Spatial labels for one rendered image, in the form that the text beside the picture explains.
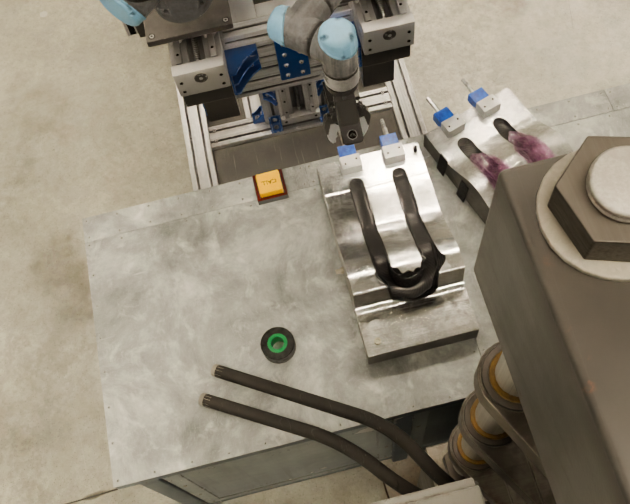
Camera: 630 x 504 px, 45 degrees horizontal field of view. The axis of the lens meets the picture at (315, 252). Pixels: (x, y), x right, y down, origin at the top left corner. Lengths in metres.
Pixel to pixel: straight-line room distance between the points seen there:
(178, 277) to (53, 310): 1.07
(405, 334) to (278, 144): 1.21
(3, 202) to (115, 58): 0.77
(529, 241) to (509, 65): 2.66
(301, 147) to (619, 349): 2.26
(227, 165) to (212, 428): 1.21
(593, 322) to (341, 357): 1.27
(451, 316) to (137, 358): 0.75
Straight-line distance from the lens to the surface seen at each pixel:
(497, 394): 1.03
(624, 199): 0.57
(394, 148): 1.91
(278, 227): 1.95
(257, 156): 2.76
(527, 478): 1.28
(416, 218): 1.86
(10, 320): 3.01
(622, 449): 0.56
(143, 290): 1.96
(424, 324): 1.77
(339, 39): 1.53
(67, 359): 2.87
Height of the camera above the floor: 2.54
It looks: 65 degrees down
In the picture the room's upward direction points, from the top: 12 degrees counter-clockwise
